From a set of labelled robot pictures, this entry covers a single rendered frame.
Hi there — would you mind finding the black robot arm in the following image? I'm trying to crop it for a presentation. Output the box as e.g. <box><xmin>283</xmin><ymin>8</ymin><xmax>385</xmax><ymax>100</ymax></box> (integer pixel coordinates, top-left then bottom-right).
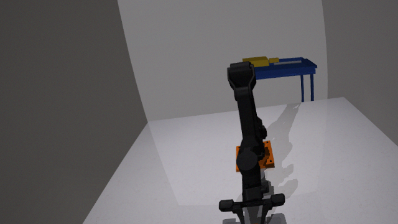
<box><xmin>227</xmin><ymin>61</ymin><xmax>269</xmax><ymax>202</ymax></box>

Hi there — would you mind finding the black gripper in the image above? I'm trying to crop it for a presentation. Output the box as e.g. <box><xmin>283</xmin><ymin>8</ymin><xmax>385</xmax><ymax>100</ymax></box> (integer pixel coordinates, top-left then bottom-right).
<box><xmin>219</xmin><ymin>179</ymin><xmax>285</xmax><ymax>224</ymax></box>

